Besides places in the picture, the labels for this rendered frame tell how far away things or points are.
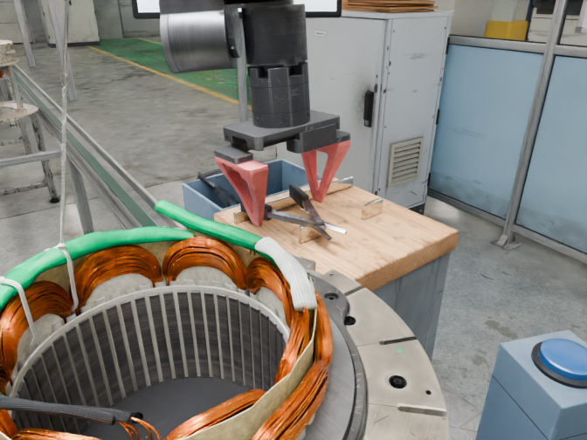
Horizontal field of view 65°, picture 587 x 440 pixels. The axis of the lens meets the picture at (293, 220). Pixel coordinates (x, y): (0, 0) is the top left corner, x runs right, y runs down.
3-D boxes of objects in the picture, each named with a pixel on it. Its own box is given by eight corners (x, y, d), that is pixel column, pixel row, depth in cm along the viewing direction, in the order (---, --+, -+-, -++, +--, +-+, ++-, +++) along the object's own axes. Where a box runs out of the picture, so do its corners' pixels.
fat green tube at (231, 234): (155, 224, 34) (151, 201, 33) (201, 209, 36) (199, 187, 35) (282, 320, 24) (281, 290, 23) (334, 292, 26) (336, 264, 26)
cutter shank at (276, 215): (267, 217, 48) (267, 212, 48) (271, 214, 49) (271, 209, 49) (320, 229, 46) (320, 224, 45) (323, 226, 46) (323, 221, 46)
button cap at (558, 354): (564, 386, 34) (568, 376, 34) (527, 349, 38) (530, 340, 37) (609, 376, 35) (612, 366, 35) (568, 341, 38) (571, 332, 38)
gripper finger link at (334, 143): (265, 206, 52) (256, 123, 48) (314, 189, 56) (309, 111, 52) (302, 224, 47) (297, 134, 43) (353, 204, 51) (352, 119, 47)
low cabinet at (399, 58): (430, 216, 295) (460, 11, 242) (366, 240, 267) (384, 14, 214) (330, 170, 371) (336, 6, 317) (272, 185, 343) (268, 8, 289)
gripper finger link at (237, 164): (221, 221, 49) (209, 134, 45) (276, 202, 53) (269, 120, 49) (257, 243, 44) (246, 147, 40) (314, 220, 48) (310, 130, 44)
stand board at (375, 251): (214, 231, 55) (212, 213, 54) (334, 193, 65) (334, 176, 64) (326, 315, 41) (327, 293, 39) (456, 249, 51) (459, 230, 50)
